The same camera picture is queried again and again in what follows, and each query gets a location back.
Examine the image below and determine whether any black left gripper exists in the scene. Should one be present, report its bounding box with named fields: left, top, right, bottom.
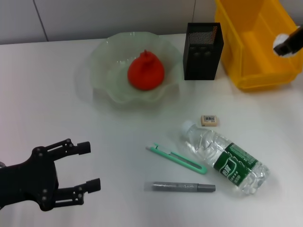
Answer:
left=0, top=138, right=102, bottom=211

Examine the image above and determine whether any green utility knife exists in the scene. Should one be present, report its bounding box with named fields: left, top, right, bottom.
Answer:
left=146, top=142, right=208, bottom=175

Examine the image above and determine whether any red pumpkin-shaped toy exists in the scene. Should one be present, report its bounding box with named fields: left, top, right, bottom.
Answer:
left=127, top=49, right=165, bottom=91

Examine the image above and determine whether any clear water bottle green label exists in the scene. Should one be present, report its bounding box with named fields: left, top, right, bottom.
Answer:
left=181, top=120, right=271, bottom=196

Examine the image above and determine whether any grey marker pen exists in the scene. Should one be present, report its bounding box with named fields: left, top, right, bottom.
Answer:
left=144, top=181, right=216, bottom=193

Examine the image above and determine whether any green glass fruit plate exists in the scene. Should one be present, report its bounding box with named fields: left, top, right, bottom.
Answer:
left=88, top=31, right=183, bottom=111

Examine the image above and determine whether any black mesh pen holder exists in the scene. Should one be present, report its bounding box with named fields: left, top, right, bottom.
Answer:
left=183, top=22, right=224, bottom=80

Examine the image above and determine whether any beige eraser with barcode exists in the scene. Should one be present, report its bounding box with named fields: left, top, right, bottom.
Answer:
left=200, top=114, right=220, bottom=128

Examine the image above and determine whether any yellow plastic bin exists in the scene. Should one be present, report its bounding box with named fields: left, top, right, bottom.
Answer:
left=214, top=0, right=303, bottom=92

